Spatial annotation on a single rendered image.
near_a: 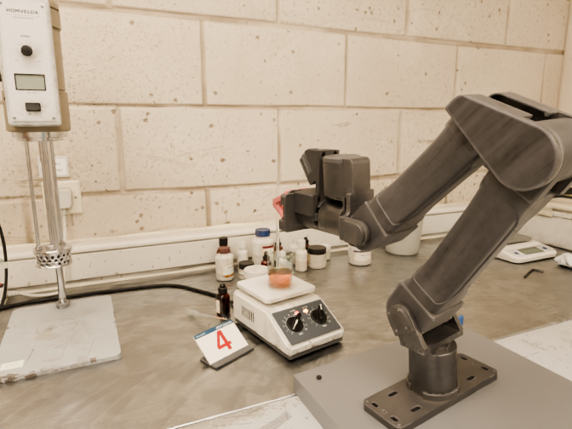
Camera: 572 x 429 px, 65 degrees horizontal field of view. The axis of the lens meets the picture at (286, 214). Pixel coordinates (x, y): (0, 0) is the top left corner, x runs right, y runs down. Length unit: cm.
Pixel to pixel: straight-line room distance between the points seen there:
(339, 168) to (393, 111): 91
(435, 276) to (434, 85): 115
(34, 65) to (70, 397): 52
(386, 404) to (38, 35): 76
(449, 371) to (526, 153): 31
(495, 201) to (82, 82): 99
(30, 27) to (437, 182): 66
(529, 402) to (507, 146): 36
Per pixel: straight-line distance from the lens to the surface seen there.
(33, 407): 80
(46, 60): 86
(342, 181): 67
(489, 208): 51
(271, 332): 83
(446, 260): 56
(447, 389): 66
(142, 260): 124
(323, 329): 85
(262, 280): 93
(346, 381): 71
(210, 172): 128
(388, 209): 60
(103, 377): 83
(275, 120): 134
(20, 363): 91
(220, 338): 84
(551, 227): 172
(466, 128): 49
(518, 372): 76
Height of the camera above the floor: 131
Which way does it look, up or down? 12 degrees down
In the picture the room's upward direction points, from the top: straight up
